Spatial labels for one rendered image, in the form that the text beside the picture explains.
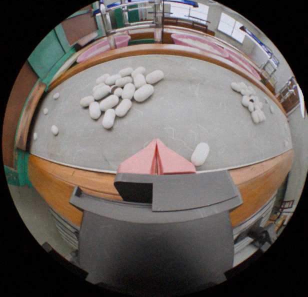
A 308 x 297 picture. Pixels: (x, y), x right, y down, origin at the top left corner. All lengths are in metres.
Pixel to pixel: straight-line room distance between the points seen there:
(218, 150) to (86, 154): 0.21
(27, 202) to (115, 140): 1.52
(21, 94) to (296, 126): 5.34
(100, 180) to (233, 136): 0.23
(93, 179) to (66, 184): 0.06
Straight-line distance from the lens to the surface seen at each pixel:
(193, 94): 0.20
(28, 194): 1.53
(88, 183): 0.16
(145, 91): 0.16
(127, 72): 0.23
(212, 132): 0.17
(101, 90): 0.20
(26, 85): 0.61
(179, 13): 5.25
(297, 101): 4.95
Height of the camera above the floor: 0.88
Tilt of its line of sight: 76 degrees down
